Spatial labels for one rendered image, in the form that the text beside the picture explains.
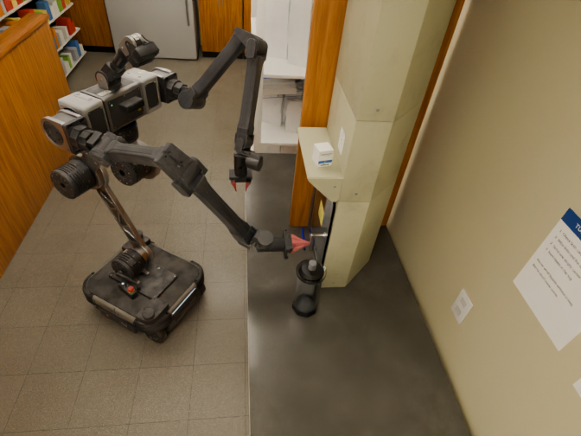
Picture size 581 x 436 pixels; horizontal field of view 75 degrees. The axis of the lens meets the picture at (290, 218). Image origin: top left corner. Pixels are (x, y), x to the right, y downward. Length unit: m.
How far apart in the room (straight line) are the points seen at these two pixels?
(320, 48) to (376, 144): 0.42
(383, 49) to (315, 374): 1.04
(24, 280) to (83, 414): 1.11
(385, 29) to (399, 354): 1.08
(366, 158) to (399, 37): 0.35
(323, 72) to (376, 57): 0.42
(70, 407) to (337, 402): 1.60
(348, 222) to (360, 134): 0.35
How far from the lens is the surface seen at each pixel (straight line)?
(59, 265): 3.20
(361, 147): 1.17
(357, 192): 1.28
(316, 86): 1.46
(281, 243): 1.45
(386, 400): 1.45
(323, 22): 1.39
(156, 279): 2.55
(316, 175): 1.22
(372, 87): 1.09
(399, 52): 1.07
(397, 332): 1.58
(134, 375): 2.54
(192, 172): 1.21
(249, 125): 1.64
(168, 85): 1.84
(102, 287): 2.63
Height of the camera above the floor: 2.22
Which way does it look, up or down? 42 degrees down
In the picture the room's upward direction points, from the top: 6 degrees clockwise
